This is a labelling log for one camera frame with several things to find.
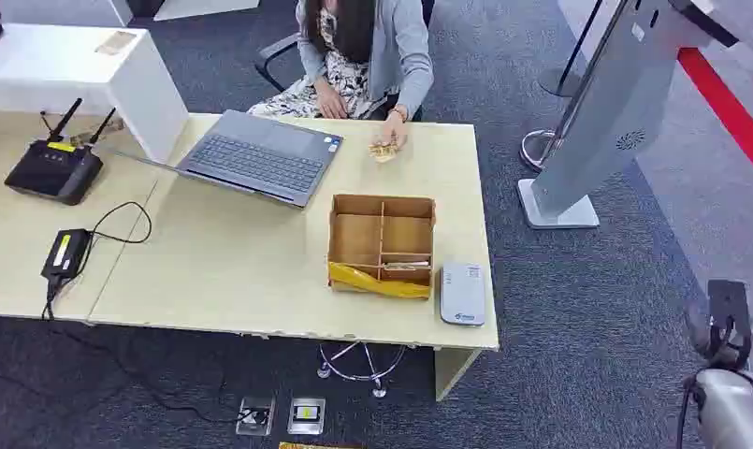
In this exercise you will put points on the black power adapter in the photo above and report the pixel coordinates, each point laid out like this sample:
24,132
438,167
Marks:
66,253

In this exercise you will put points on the beige card on cabinet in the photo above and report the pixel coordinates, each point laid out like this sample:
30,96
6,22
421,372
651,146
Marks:
115,43

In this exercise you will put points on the black office chair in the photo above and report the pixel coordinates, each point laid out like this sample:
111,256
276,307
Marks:
275,52

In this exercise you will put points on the grey laptop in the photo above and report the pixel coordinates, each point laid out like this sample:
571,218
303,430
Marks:
258,162

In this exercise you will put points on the cards in wooden box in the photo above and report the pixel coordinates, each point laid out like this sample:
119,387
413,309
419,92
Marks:
407,264

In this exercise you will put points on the yellow tape strip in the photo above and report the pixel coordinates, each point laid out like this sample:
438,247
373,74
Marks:
376,285

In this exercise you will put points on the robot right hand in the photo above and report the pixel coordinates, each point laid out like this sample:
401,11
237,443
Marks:
726,322

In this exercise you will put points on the pale wooden desk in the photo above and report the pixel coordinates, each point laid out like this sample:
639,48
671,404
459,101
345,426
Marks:
10,260
227,266

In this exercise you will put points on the wooden compartment box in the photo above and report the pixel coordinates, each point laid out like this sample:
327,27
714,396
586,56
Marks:
407,235

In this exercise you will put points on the grey kiosk stand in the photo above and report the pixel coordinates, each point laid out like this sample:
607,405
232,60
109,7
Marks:
611,118

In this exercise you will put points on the person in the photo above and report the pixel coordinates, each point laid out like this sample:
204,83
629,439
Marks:
401,56

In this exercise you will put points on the chrome chair base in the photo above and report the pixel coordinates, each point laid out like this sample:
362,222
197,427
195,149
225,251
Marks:
360,375

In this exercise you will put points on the black router with antennas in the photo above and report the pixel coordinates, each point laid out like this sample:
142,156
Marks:
54,170

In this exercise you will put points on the black stanchion post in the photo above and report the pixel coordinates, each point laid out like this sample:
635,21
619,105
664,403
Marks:
562,80

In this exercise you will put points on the white background table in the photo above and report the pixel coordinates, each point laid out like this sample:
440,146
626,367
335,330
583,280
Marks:
202,7
66,11

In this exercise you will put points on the person's right hand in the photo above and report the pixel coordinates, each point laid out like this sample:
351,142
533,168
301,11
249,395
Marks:
331,104

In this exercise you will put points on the yellow floor strip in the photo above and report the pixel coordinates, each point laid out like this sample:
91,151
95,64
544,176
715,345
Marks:
317,445

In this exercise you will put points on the steel floor socket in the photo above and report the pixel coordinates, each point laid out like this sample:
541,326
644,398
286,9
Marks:
306,416
256,416

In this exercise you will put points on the chrome stanchion base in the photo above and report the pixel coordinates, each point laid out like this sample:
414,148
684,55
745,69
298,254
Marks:
531,152

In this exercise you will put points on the person's left hand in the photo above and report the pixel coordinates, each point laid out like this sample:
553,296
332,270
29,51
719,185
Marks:
394,131

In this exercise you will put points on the white cabinet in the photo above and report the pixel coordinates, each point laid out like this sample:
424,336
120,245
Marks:
60,68

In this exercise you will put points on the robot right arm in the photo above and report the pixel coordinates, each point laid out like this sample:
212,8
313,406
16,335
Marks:
732,412

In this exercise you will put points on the white card reader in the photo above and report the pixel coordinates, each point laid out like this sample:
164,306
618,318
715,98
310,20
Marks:
462,294

